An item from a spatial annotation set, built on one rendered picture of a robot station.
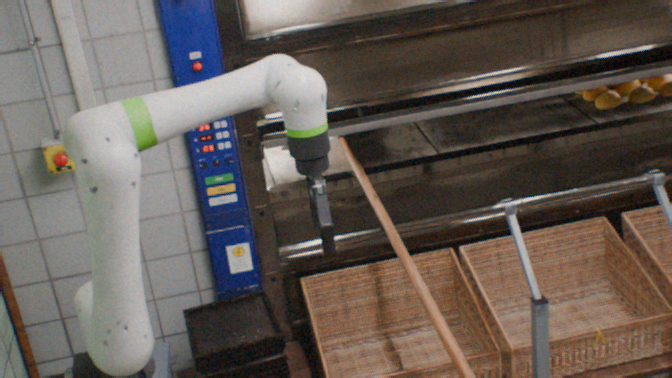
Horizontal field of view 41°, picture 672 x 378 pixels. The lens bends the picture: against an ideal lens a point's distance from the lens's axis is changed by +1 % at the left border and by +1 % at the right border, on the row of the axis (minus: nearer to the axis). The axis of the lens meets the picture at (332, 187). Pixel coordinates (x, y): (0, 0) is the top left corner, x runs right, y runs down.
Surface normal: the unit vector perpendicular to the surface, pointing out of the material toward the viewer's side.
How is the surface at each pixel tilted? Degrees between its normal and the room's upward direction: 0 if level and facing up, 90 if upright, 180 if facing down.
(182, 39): 90
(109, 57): 90
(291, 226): 70
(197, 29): 90
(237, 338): 0
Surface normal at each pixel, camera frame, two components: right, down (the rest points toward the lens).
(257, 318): -0.11, -0.89
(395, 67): 0.15, 0.08
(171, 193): 0.19, 0.41
